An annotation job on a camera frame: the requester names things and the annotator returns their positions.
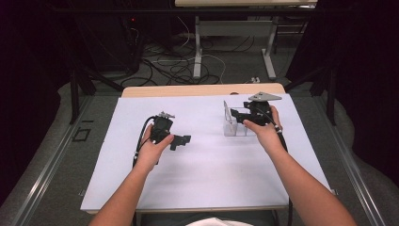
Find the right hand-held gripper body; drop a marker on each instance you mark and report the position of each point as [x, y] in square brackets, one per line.
[260, 113]

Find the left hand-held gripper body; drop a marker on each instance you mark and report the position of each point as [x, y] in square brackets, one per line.
[161, 127]

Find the clear acrylic organizer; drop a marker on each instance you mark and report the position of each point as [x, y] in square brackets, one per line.
[230, 130]

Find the person's right hand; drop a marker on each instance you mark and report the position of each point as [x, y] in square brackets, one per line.
[269, 138]

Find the person's left hand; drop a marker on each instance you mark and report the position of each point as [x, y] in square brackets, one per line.
[149, 153]

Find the white plug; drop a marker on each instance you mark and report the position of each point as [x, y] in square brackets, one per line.
[255, 80]

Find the white table cover sheet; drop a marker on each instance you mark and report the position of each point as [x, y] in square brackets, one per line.
[207, 175]

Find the wooden table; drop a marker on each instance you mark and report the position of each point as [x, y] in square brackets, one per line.
[188, 90]

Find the black metal stand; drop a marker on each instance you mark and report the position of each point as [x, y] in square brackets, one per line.
[74, 94]
[331, 94]

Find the black square floor socket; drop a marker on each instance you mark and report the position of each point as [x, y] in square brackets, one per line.
[81, 135]

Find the person's white shirt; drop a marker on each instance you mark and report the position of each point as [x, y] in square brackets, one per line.
[219, 222]

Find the black computer case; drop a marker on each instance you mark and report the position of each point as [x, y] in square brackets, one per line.
[106, 40]

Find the dark curtain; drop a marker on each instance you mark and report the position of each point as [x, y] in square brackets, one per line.
[28, 94]
[370, 78]

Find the white metal-frame desk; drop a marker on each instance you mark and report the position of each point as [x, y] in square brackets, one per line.
[235, 28]

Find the aluminium floor rail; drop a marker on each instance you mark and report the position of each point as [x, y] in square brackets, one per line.
[354, 175]
[47, 169]

